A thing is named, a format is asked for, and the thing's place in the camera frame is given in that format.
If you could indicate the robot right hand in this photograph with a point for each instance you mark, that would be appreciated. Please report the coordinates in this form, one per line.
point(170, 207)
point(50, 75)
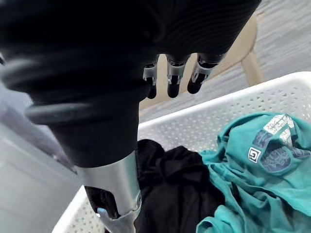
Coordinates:
point(80, 72)

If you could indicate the white perforated laundry basket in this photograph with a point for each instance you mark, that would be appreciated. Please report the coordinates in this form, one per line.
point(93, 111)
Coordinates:
point(194, 116)

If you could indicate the black garment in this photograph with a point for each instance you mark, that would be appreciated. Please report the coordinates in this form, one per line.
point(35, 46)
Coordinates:
point(175, 189)

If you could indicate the teal t-shirt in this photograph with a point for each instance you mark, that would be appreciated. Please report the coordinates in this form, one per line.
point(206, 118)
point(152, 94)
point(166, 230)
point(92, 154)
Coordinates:
point(257, 179)

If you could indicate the white washing machine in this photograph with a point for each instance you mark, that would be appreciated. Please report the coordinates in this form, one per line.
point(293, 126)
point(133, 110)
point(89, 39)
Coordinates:
point(31, 179)

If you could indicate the beige wooden chair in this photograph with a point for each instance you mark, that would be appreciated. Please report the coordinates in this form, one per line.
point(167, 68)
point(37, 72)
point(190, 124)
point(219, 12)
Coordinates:
point(245, 60)

